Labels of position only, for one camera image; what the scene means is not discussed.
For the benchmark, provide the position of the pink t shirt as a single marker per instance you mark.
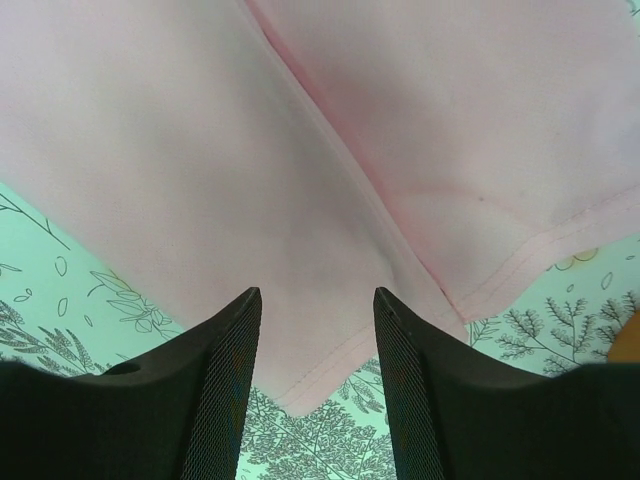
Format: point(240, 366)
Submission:
point(450, 151)

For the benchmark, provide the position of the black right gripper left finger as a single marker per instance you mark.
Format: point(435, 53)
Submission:
point(174, 412)

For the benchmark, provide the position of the floral patterned table mat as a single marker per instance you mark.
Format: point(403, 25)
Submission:
point(64, 312)

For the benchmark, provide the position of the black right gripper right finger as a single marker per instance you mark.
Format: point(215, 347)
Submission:
point(456, 413)

